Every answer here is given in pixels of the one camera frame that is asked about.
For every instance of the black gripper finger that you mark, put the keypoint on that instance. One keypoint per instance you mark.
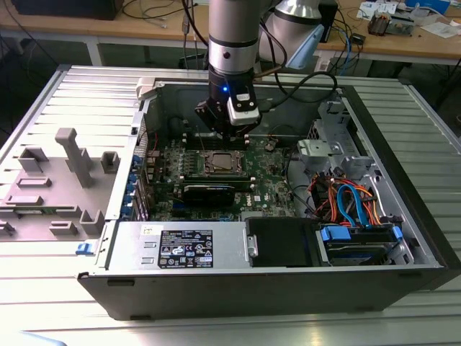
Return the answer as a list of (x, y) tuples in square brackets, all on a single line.
[(207, 115), (246, 131)]

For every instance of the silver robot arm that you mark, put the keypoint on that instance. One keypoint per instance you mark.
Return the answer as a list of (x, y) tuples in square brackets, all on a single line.
[(234, 21)]

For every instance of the silver coin cell battery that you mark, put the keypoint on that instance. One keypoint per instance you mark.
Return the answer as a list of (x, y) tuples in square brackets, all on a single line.
[(271, 146)]

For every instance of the green motherboard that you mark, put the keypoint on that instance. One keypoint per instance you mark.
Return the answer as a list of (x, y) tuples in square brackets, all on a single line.
[(268, 180)]

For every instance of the silver metal drive cage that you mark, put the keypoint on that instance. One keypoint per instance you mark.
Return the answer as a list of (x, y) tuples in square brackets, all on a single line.
[(317, 149)]

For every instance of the black graphics card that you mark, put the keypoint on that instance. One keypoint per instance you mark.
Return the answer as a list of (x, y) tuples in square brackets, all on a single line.
[(209, 196)]

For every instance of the blue card retention clip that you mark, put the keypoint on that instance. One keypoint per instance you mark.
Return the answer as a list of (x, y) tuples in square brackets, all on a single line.
[(130, 195), (137, 162), (133, 179), (126, 211)]

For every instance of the pale blue teach pendant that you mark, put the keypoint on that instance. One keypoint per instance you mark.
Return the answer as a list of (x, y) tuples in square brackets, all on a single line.
[(306, 47)]

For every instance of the silver power supply unit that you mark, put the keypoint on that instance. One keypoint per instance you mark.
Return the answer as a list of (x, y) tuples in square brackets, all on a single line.
[(230, 248)]

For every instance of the tall black box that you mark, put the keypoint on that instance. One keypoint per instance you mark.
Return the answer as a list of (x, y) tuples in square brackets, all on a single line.
[(329, 21)]

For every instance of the small black adapter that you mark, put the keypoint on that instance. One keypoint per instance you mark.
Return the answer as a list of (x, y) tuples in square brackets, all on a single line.
[(358, 37)]

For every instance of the hard disk blue carrier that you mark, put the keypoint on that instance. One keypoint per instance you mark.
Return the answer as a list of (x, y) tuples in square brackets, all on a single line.
[(345, 252)]

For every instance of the black grey PC case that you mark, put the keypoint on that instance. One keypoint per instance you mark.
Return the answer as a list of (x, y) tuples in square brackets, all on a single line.
[(216, 295)]

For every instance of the brown electronic component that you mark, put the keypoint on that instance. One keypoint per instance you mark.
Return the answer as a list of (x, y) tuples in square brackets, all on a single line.
[(378, 25)]

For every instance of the wide black equipment box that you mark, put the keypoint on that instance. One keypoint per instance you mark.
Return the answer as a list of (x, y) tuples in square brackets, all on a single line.
[(65, 9)]

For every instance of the white printed card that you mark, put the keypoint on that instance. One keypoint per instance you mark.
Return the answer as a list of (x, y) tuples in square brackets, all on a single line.
[(374, 9)]

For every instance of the grey parts rack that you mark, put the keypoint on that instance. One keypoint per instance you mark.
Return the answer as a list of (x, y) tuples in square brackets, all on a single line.
[(54, 202)]

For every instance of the small blue plastic clip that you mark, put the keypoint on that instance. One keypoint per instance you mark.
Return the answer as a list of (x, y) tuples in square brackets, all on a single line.
[(84, 248)]

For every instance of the green RAM stick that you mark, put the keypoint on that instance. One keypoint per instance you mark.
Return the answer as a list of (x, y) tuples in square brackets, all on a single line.
[(32, 212)]

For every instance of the white papers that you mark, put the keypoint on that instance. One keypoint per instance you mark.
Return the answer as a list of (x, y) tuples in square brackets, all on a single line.
[(441, 29)]

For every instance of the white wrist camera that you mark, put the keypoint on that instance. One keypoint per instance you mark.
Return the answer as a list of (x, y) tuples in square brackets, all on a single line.
[(245, 113)]

